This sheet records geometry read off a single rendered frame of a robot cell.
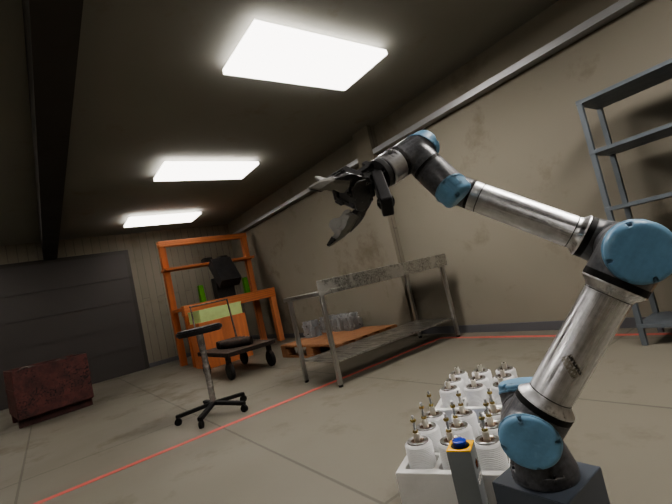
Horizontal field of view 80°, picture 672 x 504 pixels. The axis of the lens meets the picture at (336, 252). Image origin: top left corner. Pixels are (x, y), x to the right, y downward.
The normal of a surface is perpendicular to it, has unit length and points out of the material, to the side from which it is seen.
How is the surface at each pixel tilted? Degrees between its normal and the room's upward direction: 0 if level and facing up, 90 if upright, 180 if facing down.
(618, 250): 84
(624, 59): 90
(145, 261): 90
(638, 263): 84
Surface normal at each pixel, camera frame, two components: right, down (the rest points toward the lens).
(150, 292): 0.57, -0.19
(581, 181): -0.79, 0.14
